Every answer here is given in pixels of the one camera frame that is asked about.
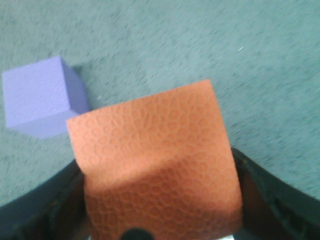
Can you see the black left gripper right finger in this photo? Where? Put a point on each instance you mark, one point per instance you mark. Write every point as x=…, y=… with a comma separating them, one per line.
x=273, y=209

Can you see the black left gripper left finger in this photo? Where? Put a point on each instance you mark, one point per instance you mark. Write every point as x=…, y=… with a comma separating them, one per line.
x=55, y=210

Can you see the orange foam cube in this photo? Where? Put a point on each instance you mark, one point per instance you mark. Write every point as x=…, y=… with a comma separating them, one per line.
x=162, y=164

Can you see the purple foam cube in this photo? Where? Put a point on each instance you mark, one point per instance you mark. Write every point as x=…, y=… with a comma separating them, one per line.
x=40, y=97

